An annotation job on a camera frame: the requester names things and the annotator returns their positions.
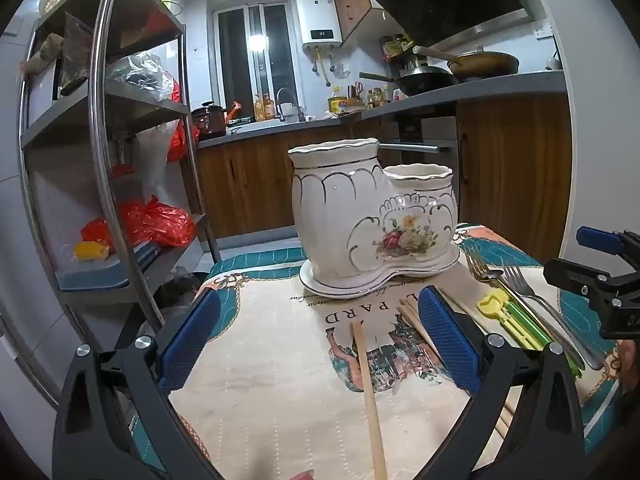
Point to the green plastic utensil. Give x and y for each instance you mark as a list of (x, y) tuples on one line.
[(537, 332)]

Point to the black wok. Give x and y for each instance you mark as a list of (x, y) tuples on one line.
[(425, 82)]

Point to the yellow jar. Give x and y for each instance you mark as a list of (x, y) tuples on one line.
[(338, 106)]

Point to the white water heater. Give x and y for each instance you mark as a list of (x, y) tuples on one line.
[(319, 22)]

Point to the wooden wall cabinet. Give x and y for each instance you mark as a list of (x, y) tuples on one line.
[(350, 0)]

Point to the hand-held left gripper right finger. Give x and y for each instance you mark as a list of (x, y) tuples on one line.
[(447, 342)]

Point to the kitchen window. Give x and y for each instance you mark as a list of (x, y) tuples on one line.
[(255, 55)]

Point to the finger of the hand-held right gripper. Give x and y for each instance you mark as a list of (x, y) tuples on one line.
[(597, 238), (575, 272)]

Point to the wall socket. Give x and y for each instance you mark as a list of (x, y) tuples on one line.
[(541, 30)]

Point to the brown frying pan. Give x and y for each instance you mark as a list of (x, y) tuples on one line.
[(487, 62)]

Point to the metal faucet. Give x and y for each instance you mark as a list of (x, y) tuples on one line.
[(290, 105)]

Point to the wooden base cabinets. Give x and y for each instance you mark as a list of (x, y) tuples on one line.
[(510, 170)]

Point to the yellow plastic utensil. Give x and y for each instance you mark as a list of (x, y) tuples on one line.
[(490, 307)]

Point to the metal shelf rack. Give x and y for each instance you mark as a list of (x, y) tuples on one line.
[(100, 110)]

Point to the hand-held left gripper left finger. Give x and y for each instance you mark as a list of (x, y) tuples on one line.
[(192, 337)]

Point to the yellow packet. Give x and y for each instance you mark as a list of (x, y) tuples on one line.
[(91, 251)]

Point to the white microwave oven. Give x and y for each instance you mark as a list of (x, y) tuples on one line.
[(42, 92)]

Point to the dark pressure cooker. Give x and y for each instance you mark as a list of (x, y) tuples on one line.
[(209, 121)]

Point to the white ceramic saucer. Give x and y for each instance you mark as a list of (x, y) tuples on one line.
[(325, 287)]

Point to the white floral ceramic utensil holder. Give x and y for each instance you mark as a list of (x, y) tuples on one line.
[(340, 210)]

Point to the white plastic bag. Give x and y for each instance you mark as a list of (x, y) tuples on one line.
[(157, 160)]

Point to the stack of blue trays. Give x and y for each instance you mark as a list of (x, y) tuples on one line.
[(107, 272)]

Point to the grey kitchen countertop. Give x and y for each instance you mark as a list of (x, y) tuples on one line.
[(500, 84)]

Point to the printed quilted tablecloth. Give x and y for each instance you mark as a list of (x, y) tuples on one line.
[(280, 375)]

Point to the metal fork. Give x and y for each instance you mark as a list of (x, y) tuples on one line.
[(477, 262), (515, 280)]

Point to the dark snack packet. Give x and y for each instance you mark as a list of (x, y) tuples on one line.
[(76, 52)]

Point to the yellow oil bottles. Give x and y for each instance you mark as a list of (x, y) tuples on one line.
[(263, 107)]

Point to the clear plastic bag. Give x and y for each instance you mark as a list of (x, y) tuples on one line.
[(142, 72)]

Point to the red plastic bag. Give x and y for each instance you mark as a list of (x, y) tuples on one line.
[(181, 135), (150, 222)]

